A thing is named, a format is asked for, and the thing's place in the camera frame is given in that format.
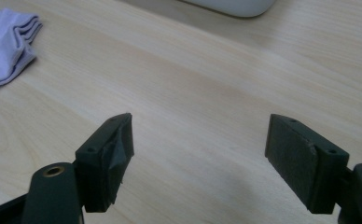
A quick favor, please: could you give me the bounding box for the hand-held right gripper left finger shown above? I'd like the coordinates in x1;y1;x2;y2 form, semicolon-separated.
75;112;135;214

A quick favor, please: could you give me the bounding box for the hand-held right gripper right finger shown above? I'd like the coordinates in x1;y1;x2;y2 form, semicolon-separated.
264;113;350;215

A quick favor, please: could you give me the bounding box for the light purple cloth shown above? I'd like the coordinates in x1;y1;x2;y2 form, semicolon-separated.
0;4;44;89

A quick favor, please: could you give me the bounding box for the white divided storage box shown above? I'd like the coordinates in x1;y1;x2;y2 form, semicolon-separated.
182;0;278;19

